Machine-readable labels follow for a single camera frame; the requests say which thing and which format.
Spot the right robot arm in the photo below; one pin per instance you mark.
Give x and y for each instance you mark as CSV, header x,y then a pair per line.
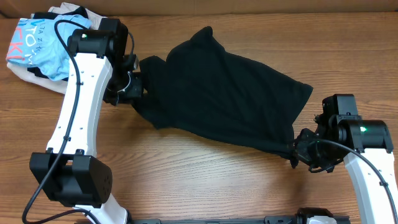
x,y
364,147

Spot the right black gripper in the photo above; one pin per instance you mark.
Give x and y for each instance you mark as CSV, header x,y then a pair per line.
x,y
301,153

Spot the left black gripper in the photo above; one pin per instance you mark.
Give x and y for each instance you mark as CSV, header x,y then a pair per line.
x,y
136,91

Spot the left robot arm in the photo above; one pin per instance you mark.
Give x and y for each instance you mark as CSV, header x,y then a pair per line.
x,y
69,171

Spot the light blue printed shirt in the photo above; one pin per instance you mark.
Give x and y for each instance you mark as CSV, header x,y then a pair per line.
x,y
35,44

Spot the beige folded garment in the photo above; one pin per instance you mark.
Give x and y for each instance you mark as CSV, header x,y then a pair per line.
x,y
57,86

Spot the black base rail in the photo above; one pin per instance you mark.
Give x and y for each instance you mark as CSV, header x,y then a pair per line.
x,y
265,220

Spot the black t-shirt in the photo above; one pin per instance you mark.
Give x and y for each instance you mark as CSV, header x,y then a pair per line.
x,y
205,90

